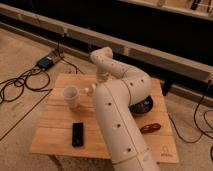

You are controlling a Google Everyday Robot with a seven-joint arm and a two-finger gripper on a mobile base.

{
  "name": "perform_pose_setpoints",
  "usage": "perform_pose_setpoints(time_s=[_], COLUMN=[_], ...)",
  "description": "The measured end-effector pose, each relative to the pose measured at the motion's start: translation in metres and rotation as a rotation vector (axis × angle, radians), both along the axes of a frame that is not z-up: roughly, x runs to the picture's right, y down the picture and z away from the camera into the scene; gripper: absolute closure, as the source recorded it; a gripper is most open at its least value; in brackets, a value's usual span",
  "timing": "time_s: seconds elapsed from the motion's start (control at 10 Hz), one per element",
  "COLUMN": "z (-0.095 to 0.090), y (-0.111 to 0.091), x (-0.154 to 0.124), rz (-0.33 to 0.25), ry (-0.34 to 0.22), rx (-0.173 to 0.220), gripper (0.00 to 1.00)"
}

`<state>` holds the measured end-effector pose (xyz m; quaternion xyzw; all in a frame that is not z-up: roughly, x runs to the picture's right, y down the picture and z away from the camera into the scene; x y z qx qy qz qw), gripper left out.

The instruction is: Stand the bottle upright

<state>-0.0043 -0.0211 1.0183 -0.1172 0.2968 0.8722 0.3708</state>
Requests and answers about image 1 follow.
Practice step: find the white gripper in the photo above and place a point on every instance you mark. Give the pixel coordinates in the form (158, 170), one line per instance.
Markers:
(101, 77)

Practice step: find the red brown bottle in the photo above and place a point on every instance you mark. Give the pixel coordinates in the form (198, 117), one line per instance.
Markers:
(150, 128)

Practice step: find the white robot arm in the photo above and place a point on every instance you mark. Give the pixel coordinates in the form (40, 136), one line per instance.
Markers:
(111, 100)

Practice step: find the black rectangular remote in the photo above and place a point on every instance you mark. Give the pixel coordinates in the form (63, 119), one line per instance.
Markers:
(78, 134)

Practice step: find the wooden table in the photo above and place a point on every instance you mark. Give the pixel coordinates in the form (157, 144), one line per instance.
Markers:
(53, 134)

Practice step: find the blue black power adapter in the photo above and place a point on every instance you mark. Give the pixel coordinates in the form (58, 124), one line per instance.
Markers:
(45, 63)

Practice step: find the dark round bowl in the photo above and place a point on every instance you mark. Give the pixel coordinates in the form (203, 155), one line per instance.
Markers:
(142, 107)

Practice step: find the wooden shelf beam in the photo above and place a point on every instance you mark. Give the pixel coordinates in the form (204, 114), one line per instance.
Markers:
(180, 65)

